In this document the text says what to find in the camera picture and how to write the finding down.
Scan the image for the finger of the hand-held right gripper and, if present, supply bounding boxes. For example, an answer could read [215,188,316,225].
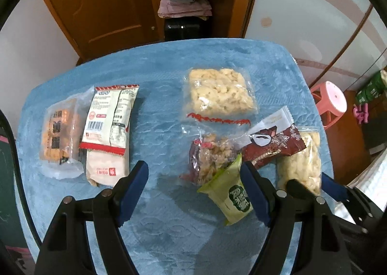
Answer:
[321,171,387,229]

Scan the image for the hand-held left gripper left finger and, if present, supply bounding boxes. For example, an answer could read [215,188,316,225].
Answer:
[35,161,149,275]

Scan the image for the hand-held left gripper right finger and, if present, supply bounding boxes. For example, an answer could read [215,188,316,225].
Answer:
[240,162,353,275]

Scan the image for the green snack packet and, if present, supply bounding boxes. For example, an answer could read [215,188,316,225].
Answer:
[197,153,255,228]

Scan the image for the beige cracker packet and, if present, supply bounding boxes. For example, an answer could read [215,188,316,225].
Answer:
[86,147,130,188]

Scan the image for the clear puffed snack packet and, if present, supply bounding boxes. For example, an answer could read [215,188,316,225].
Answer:
[276,129,323,197]

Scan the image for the brown snowflake snack packet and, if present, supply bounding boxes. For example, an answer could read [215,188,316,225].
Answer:
[241,105,306,170]

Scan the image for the clear mixed nut packet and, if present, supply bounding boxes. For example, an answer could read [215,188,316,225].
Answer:
[180,132,243,187]

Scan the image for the white barcode snack packet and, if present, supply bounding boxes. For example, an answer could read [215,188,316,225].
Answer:
[79,83,140,156]

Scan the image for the orange fried cracker packet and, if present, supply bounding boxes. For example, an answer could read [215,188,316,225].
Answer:
[40,93,88,179]

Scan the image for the puffed snack packet red trim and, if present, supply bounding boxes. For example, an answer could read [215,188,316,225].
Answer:
[181,67,260,127]

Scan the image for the checked white cloth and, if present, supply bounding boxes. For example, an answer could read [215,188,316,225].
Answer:
[333,148,387,224]

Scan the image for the blue plush blanket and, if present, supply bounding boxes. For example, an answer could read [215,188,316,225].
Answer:
[14,37,335,275]

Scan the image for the pink toy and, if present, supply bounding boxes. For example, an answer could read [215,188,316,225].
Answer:
[353,103,369,124]

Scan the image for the pink plastic stool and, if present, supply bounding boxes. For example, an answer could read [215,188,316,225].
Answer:
[310,81,347,130]

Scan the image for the green bag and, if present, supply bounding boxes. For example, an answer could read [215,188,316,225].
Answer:
[355,69,387,104]

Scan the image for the black box under towels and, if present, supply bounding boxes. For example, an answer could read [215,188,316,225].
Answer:
[164,16,209,41]

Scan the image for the pale sliding door wardrobe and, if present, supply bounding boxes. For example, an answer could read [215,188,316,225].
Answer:
[242,0,387,94]

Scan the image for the brown wooden door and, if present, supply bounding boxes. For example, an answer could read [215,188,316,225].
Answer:
[36,0,158,64]

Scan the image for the folded pink towels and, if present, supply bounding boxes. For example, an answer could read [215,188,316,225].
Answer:
[158,0,213,19]

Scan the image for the green chalkboard pink frame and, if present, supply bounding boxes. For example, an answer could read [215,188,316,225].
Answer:
[0,109,40,251]

